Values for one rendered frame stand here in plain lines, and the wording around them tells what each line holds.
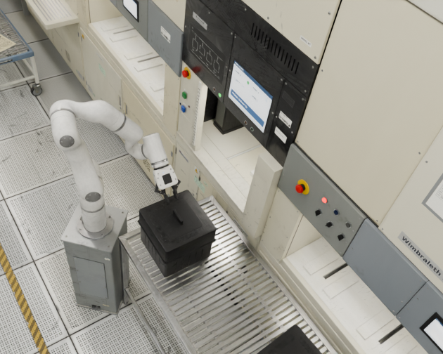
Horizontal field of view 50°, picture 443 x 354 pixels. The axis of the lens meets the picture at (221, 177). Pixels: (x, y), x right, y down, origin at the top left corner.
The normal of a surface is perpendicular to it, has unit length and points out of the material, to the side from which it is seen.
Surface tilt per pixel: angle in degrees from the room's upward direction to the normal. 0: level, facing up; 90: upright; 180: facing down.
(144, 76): 0
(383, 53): 90
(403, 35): 90
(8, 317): 0
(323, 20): 88
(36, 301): 0
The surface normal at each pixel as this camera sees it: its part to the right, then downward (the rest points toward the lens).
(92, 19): 0.55, 0.67
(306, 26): -0.82, 0.37
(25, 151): 0.12, -0.65
